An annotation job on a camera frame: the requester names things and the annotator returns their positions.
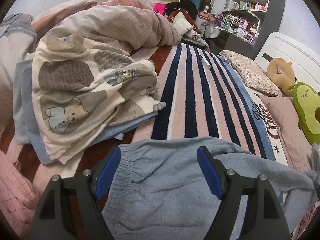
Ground striped fleece blanket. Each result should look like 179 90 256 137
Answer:
0 42 288 240

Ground bear print quilt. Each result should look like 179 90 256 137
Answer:
12 32 167 165

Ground clothes pile on chair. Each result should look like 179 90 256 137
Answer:
165 0 209 51

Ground avocado plush toy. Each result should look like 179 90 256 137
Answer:
289 82 320 144

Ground pink beige duvet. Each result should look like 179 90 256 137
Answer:
1 0 180 126

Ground white headboard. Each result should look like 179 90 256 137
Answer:
254 32 320 92

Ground brown plush toy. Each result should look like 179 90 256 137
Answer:
264 57 296 96

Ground floral pillow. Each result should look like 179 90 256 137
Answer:
220 50 282 96

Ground pink ribbed pillow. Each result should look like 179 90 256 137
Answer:
260 95 311 172

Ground pink checked cloth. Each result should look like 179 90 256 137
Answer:
1 152 39 237

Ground grey-blue pants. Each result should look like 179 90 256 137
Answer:
102 137 319 239

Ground grey shelving unit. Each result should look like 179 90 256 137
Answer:
206 0 286 59

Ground pink bag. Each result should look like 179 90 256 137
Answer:
153 2 166 16

